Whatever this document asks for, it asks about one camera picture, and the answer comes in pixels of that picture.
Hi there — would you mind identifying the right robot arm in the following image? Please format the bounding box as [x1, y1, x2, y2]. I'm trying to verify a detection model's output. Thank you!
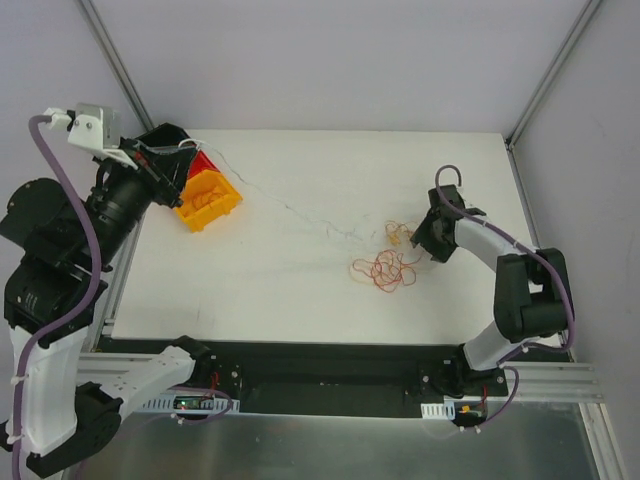
[410, 185, 575, 395]

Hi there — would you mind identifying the orange cable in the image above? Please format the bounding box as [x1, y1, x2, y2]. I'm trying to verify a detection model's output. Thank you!
[192, 187, 226, 214]

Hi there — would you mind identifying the yellow bin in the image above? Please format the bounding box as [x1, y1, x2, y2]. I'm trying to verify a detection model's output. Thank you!
[174, 171, 243, 232]

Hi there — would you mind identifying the left cable duct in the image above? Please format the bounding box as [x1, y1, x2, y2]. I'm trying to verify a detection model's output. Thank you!
[137, 393, 240, 415]

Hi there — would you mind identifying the red cable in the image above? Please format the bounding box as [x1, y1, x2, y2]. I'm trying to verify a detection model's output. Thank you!
[348, 249, 419, 294]

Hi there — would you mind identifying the red bin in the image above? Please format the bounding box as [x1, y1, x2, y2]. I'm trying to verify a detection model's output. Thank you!
[188, 150, 220, 179]

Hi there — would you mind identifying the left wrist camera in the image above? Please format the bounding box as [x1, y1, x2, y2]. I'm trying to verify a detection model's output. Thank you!
[44, 103, 122, 154]

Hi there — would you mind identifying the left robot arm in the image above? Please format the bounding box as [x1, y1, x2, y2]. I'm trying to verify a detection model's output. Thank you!
[1, 140, 213, 478]

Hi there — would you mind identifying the right cable duct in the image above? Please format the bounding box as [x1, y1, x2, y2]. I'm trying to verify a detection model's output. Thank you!
[420, 400, 487, 421]

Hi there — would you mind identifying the left aluminium frame post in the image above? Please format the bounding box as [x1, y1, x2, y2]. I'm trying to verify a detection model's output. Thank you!
[74, 0, 155, 131]

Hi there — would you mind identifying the cable duct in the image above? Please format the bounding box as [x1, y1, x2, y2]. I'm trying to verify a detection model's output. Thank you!
[420, 400, 487, 421]
[137, 393, 240, 415]

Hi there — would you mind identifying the white cable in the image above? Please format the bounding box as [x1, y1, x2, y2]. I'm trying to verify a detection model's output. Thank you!
[177, 139, 391, 251]

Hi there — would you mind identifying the aluminium frame post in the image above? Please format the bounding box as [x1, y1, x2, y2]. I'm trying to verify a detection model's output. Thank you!
[74, 0, 155, 131]
[505, 0, 604, 151]

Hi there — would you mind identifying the black bin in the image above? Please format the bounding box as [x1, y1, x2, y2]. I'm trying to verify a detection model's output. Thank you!
[137, 122, 190, 148]

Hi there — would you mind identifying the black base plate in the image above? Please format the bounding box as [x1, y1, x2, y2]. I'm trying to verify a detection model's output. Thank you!
[173, 336, 508, 418]

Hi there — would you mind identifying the right aluminium frame post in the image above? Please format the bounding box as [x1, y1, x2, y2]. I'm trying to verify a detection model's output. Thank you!
[505, 0, 604, 151]

